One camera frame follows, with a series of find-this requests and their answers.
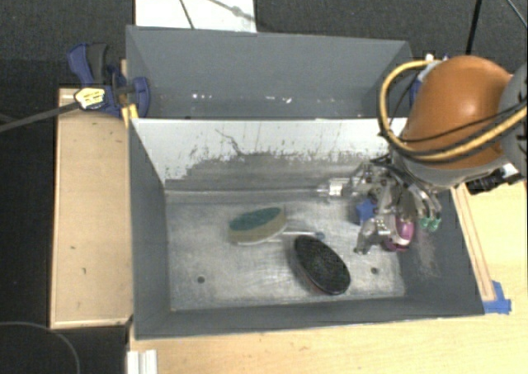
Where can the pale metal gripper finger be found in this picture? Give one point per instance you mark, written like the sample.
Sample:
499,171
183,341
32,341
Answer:
336,189
379,228

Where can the small blue block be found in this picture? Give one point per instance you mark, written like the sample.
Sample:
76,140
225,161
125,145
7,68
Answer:
365,211

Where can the purple and white toy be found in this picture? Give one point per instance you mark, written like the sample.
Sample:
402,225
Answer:
403,232

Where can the thin grey stick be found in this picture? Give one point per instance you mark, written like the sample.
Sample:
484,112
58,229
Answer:
303,234

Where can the black oval brush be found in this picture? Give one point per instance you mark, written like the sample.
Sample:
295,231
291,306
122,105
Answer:
321,265

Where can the yellow sponge with green pad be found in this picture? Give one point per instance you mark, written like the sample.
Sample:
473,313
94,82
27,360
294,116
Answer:
255,223

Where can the grey metal bin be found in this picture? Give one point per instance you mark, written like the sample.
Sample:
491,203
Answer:
247,273

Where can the black cylinder on white bracket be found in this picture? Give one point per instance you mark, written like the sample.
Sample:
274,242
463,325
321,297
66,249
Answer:
491,180

